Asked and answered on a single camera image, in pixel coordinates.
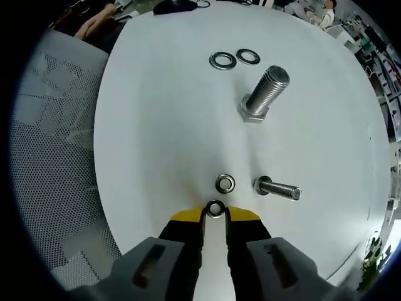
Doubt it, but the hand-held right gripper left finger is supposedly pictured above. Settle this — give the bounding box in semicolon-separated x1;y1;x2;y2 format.
106;206;207;301

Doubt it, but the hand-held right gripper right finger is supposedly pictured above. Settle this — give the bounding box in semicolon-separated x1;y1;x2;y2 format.
223;206;333;301

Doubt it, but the small steel washer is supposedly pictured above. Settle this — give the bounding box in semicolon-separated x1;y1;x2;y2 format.
206;199;226;219
254;176;273;196

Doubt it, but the small steel threaded stud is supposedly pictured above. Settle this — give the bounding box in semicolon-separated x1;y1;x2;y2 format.
254;176;303;201

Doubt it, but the steel nut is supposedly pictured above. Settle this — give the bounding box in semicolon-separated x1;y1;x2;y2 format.
216;173;237;194

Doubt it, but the large steel threaded stud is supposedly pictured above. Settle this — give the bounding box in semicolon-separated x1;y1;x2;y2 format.
240;65;291;124

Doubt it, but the large steel washer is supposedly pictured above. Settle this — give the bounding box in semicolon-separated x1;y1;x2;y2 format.
209;51;237;71
236;48;262;66

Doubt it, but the potted green plant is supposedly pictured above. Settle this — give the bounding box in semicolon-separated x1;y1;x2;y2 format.
359;234;393;285

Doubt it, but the grey mesh chair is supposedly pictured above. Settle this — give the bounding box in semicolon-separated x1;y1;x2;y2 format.
14;31;123;293

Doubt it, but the black computer mouse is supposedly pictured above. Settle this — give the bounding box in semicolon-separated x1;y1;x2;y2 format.
152;0;197;15

